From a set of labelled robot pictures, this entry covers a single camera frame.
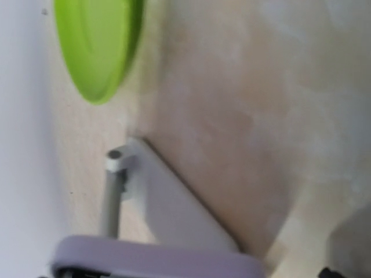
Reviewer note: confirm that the white small phone stand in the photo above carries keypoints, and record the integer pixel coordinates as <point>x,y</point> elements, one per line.
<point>173,214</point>

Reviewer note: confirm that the green plate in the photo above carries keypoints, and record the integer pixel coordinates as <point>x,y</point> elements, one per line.
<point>98,41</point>

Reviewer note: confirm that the landscape phone white case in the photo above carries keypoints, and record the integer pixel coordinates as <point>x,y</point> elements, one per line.
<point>118,258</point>

